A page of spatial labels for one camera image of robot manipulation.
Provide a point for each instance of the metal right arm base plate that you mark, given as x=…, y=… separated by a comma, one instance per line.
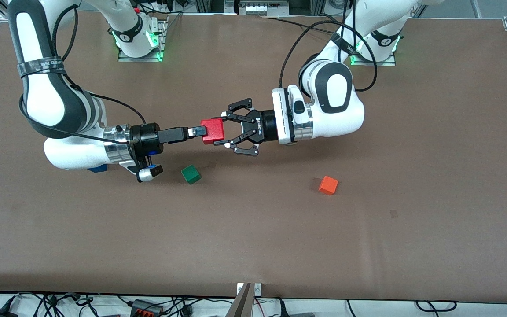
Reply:
x=141, y=59

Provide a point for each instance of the black orange connector box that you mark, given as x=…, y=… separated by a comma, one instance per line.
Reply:
x=145, y=308

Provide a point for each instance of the grey slanted post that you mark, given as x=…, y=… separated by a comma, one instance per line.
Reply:
x=241, y=304

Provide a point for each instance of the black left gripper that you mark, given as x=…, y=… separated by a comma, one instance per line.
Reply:
x=266, y=128

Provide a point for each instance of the white metal bracket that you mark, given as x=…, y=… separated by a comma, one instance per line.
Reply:
x=258, y=289

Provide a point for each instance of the red cube block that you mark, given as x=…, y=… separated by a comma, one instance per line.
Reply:
x=214, y=131

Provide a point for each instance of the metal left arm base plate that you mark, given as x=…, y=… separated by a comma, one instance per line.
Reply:
x=390, y=63

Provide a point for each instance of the black plug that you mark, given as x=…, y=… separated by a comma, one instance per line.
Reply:
x=282, y=310

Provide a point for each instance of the orange cube block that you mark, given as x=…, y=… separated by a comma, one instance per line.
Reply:
x=328, y=185

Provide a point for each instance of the blue cube block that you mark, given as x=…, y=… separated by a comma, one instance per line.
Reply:
x=97, y=169

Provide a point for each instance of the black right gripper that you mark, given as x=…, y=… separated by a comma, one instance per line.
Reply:
x=145, y=137

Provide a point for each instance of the grey electronics box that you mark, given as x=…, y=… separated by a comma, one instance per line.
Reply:
x=262, y=8

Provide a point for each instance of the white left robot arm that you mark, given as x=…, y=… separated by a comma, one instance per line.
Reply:
x=337, y=110

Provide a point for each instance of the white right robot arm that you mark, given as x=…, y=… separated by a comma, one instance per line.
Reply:
x=42, y=97

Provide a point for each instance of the green cube block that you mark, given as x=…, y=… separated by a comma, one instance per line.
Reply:
x=191, y=174

